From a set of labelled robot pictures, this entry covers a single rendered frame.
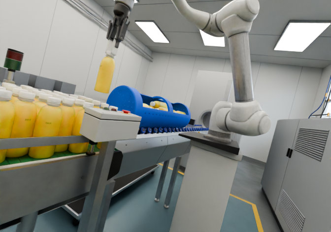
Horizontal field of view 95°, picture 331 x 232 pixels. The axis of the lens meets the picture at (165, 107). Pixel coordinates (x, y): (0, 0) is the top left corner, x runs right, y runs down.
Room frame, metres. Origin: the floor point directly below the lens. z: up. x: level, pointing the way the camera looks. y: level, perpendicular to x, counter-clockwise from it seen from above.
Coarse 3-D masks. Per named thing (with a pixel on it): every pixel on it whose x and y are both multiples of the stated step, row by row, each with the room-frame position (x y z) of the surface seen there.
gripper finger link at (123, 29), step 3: (126, 21) 0.72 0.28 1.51; (129, 21) 0.73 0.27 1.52; (123, 24) 0.72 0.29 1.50; (123, 27) 0.72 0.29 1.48; (126, 27) 0.73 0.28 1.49; (120, 30) 0.73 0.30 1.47; (123, 30) 0.73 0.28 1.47; (126, 30) 0.74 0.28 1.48; (120, 33) 0.72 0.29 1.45; (123, 33) 0.73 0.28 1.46; (120, 36) 0.72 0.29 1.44; (123, 36) 0.74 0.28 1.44; (123, 39) 0.74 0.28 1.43
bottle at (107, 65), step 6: (102, 60) 0.74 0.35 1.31; (108, 60) 0.74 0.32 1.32; (102, 66) 0.73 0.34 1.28; (108, 66) 0.74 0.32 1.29; (114, 66) 0.76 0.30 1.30; (102, 72) 0.73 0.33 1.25; (108, 72) 0.74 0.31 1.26; (102, 78) 0.73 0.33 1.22; (108, 78) 0.75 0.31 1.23; (96, 84) 0.74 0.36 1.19; (102, 84) 0.74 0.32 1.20; (108, 84) 0.75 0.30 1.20; (96, 90) 0.74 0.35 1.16; (102, 90) 0.74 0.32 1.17; (108, 90) 0.77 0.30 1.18
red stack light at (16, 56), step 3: (6, 51) 0.77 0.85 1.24; (9, 51) 0.76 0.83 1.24; (12, 51) 0.77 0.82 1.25; (6, 54) 0.76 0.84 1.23; (9, 54) 0.76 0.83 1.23; (12, 54) 0.77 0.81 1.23; (15, 54) 0.77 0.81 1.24; (18, 54) 0.78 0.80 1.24; (21, 54) 0.79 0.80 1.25; (6, 57) 0.76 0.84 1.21; (9, 57) 0.76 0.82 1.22; (12, 57) 0.77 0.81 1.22; (15, 57) 0.77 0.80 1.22; (18, 57) 0.78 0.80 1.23; (21, 57) 0.80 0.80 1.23; (18, 60) 0.79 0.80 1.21; (21, 60) 0.80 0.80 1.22
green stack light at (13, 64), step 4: (4, 60) 0.77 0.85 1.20; (8, 60) 0.76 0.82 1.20; (12, 60) 0.77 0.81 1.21; (4, 64) 0.76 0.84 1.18; (8, 64) 0.76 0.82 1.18; (12, 64) 0.77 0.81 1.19; (16, 64) 0.78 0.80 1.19; (20, 64) 0.80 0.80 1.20; (12, 68) 0.77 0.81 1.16; (16, 68) 0.79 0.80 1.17; (20, 68) 0.81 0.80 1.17
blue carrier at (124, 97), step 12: (108, 96) 1.05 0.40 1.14; (120, 96) 0.98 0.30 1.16; (132, 96) 0.93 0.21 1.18; (144, 96) 1.28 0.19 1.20; (156, 96) 1.34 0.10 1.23; (120, 108) 0.97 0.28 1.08; (132, 108) 0.91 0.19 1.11; (144, 108) 0.97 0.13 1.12; (168, 108) 1.25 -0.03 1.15; (180, 108) 1.71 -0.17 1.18; (144, 120) 1.01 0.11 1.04; (156, 120) 1.12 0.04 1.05; (168, 120) 1.26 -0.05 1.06; (180, 120) 1.45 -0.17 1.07
